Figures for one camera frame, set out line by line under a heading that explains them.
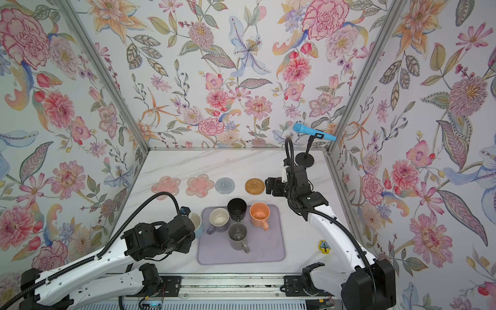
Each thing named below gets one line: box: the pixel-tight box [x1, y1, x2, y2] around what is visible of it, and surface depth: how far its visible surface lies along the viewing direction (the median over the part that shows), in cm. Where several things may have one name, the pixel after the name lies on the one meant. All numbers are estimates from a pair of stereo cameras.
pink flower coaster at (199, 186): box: [186, 173, 215, 198], surface depth 106 cm
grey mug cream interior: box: [206, 207, 230, 235], surface depth 87 cm
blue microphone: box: [293, 122, 338, 142], surface depth 101 cm
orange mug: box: [249, 202, 271, 232], surface depth 87 cm
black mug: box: [227, 197, 248, 223], surface depth 88 cm
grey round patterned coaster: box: [215, 176, 236, 195], surface depth 106 cm
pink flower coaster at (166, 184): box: [151, 175, 182, 201], surface depth 106 cm
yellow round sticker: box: [318, 239, 332, 255], surface depth 84 cm
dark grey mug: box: [227, 222, 250, 254], surface depth 80 cm
